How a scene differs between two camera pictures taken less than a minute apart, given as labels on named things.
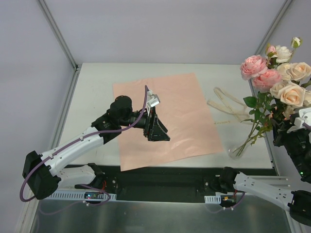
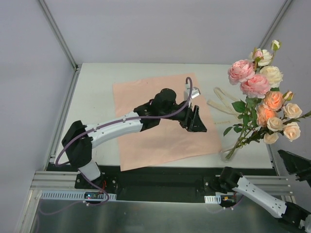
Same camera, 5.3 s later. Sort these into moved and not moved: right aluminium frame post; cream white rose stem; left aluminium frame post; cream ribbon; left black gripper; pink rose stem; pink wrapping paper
Moved: pink rose stem; left black gripper; cream white rose stem
Not moved: cream ribbon; pink wrapping paper; left aluminium frame post; right aluminium frame post
